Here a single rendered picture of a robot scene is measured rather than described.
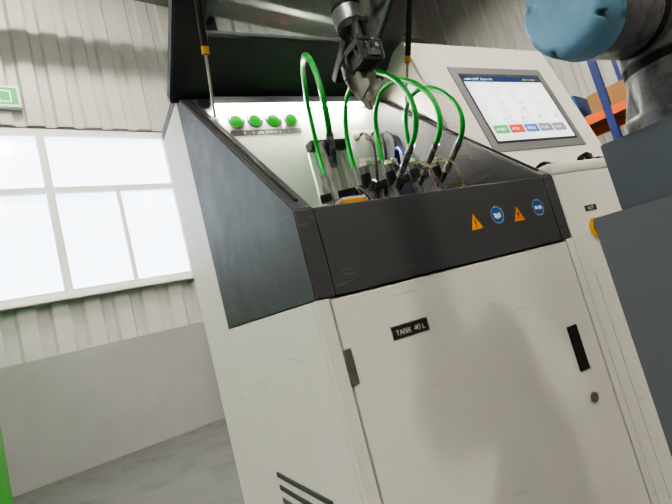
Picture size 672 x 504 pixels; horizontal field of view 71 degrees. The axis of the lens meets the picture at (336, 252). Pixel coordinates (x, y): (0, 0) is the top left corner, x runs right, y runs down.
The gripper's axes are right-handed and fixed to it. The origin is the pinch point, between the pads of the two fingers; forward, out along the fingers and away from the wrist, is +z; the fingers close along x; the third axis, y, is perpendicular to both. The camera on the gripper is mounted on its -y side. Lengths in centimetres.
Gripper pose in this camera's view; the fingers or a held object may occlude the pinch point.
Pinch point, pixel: (368, 106)
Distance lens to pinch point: 121.3
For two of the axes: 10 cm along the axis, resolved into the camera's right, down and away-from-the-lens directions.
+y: 4.5, -2.3, -8.6
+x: 8.6, -1.7, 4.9
